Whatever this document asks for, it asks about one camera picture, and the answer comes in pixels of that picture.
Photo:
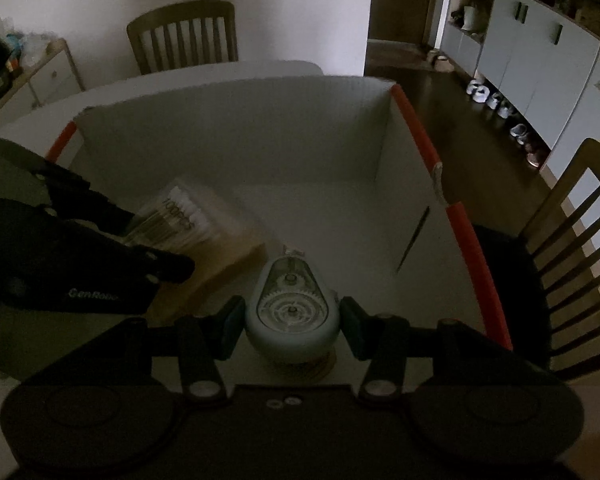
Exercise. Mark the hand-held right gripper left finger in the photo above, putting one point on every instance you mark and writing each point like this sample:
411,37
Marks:
232,325

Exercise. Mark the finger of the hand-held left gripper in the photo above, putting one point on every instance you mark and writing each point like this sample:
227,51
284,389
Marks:
90,200
172,265

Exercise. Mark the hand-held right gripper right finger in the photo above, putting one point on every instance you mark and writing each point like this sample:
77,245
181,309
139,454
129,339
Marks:
354,329

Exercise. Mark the clear cotton swab pack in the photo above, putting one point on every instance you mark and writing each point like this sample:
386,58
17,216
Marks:
190,215

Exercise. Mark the light blue correction tape dispenser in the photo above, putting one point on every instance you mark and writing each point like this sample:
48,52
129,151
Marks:
290,310

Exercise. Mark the red and white cardboard box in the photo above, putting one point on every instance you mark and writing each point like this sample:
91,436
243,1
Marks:
280,140

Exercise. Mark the tan flat block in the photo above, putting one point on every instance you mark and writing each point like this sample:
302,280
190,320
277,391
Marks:
225,270

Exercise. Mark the tan round object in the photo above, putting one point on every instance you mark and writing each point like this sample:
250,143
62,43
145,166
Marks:
310,369

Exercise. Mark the leaf print table mat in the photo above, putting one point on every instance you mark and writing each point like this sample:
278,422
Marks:
10,345

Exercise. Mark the thin dark stick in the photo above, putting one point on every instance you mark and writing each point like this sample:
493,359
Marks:
412,240

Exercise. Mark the dark seat cushion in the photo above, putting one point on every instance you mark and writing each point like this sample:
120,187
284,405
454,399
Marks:
515,285

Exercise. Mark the clear plastic bag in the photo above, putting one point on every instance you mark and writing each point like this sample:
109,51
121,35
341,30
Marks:
27,45

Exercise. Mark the wooden slat-back chair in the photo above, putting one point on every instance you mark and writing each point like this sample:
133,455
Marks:
575,260
182,35

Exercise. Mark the row of shoes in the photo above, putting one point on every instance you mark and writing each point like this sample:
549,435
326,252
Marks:
505,109

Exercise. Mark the pale slipper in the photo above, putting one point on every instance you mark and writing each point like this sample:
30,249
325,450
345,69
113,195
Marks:
440,58

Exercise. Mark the low white cabinet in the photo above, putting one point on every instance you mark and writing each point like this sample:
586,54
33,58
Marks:
462,50

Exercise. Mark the white cabinet with stickers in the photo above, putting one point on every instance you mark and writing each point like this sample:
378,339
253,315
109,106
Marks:
595,110

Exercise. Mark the tall white cabinet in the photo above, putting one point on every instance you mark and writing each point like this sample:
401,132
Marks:
530,50

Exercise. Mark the white jug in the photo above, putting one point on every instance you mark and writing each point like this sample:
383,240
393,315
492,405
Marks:
472,17

